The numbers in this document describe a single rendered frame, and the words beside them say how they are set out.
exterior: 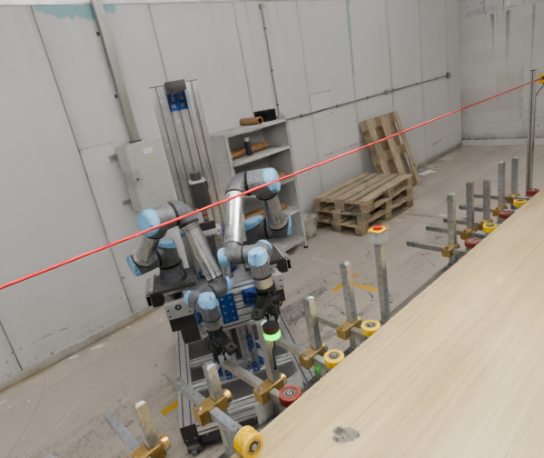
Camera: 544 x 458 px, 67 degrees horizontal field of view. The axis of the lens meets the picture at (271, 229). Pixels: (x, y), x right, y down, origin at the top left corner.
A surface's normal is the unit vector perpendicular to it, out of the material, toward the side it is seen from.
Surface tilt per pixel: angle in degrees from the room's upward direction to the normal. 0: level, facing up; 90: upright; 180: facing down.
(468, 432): 0
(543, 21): 90
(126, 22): 90
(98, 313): 90
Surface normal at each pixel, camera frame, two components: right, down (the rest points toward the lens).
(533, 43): -0.71, 0.35
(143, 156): 0.69, 0.13
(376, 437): -0.17, -0.93
